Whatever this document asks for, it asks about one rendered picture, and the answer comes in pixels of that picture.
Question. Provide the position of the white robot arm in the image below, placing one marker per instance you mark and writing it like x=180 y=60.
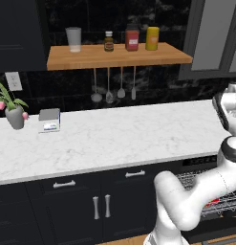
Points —
x=183 y=204

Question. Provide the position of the dark cupboard door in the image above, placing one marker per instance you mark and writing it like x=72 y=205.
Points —
x=71 y=217
x=132 y=210

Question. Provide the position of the black dishwasher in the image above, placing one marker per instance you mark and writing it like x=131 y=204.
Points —
x=199 y=162

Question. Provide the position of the clear glass cup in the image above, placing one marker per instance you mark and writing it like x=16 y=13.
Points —
x=74 y=40

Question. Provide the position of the grey glass-door upper cabinet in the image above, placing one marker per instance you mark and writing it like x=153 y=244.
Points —
x=211 y=35

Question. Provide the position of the dishwasher door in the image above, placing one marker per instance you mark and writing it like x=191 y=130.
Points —
x=224 y=241

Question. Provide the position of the metal hanging spatula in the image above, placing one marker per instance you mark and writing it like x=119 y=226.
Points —
x=121 y=93

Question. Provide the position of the metal hanging ladle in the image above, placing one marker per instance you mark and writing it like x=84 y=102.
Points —
x=96 y=97

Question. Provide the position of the dark drawer front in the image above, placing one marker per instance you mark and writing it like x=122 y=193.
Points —
x=116 y=178
x=84 y=185

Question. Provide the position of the white grey box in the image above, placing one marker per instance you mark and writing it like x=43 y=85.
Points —
x=49 y=121

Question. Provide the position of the brown glass bottle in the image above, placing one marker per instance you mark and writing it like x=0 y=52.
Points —
x=109 y=44

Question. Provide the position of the red jar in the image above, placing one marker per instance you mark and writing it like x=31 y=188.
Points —
x=132 y=40

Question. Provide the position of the yellow can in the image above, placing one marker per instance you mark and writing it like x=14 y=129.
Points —
x=152 y=38

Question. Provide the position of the pink flower plant grey vase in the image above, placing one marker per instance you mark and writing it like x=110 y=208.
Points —
x=15 y=116

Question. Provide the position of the small red object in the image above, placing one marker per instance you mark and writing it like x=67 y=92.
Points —
x=214 y=201

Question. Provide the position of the dark solid upper cabinet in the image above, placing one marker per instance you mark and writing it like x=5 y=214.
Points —
x=17 y=35

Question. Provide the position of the dark base cabinet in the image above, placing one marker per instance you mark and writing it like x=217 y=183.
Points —
x=14 y=217

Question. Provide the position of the wooden wall shelf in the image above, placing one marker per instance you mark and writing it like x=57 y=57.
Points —
x=119 y=57

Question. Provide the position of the white wall outlet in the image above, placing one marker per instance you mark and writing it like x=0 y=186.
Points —
x=13 y=81

